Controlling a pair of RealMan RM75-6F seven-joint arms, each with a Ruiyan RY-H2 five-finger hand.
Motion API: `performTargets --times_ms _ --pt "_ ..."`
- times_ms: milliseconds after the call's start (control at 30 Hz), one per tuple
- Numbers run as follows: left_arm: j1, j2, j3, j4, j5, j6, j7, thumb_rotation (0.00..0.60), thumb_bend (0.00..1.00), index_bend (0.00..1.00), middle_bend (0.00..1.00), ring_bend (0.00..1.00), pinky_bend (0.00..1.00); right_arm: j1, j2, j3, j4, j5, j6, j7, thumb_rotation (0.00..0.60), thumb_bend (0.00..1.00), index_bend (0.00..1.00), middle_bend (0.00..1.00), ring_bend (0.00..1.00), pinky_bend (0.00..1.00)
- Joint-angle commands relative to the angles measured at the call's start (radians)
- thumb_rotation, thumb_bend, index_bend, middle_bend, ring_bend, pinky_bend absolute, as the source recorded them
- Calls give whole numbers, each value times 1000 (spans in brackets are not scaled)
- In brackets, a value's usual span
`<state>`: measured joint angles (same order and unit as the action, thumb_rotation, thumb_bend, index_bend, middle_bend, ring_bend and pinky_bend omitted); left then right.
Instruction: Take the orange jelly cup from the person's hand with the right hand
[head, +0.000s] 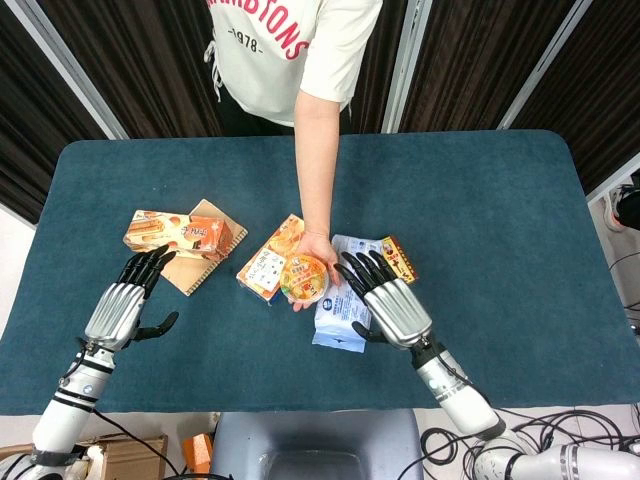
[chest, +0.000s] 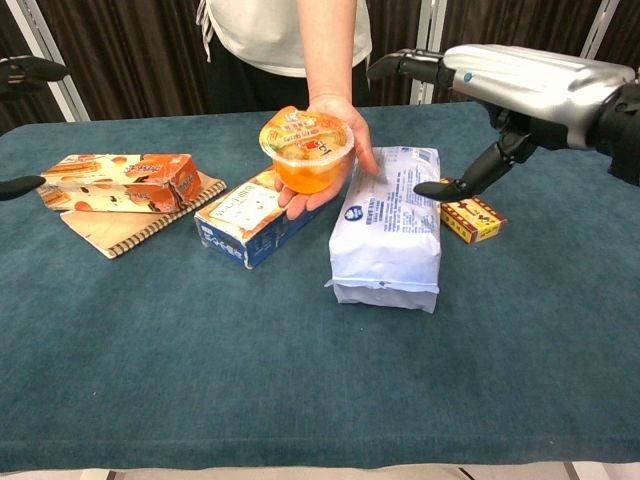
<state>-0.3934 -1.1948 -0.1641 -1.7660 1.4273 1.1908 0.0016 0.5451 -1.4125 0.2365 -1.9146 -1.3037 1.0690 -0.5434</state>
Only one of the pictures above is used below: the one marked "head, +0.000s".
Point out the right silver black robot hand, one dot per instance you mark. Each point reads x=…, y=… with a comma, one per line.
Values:
x=396, y=309

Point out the person's bare hand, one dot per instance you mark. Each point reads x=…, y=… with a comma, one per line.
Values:
x=316, y=256

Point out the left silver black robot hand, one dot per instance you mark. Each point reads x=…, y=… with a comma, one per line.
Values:
x=116, y=306

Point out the instant noodle cup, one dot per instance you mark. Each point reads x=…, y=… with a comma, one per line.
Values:
x=304, y=278

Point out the person's bare forearm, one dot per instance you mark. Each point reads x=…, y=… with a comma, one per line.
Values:
x=317, y=165

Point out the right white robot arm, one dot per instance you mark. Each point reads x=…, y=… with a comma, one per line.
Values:
x=492, y=425

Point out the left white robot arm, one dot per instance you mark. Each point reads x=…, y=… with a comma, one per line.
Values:
x=65, y=407

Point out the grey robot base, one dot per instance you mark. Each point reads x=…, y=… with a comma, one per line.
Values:
x=315, y=445

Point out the dark teal table cloth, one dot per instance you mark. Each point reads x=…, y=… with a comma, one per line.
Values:
x=320, y=210

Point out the red yellow snack packet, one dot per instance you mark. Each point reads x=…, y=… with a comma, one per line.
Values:
x=401, y=260

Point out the orange cracker box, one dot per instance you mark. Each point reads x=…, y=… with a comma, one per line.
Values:
x=266, y=265

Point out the white blue wet wipes pack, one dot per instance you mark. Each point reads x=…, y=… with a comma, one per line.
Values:
x=345, y=300

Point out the orange biscuit box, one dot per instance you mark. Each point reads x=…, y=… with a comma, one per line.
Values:
x=177, y=237

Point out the brown spiral notebook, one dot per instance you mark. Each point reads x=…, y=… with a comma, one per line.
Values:
x=207, y=267

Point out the brown cardboard box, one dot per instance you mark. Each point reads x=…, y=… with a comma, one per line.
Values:
x=127, y=455

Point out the orange plastic object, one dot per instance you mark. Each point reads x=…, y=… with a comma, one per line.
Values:
x=197, y=450

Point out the person in white t-shirt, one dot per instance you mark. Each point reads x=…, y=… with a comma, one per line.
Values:
x=285, y=50

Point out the black pleated curtain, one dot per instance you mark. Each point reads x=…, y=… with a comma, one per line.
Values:
x=125, y=65

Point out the white sneaker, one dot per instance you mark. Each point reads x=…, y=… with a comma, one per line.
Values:
x=616, y=210

